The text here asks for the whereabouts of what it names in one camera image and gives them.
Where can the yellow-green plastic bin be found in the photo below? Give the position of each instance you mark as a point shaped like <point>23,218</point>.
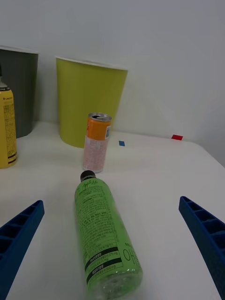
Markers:
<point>87,100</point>

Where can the yellow label plastic bottle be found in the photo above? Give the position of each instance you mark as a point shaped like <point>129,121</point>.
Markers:
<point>7,126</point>

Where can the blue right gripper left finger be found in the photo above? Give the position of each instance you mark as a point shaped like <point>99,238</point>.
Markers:
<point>16,236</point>

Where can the grey plastic bin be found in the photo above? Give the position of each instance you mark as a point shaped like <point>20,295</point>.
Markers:
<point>20,91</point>

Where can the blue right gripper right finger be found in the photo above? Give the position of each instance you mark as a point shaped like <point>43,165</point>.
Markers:
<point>207,230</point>

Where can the green label plastic bottle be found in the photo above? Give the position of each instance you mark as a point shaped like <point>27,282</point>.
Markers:
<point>103,229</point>

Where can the orange and pink drink can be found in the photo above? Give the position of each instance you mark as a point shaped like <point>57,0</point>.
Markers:
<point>96,143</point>

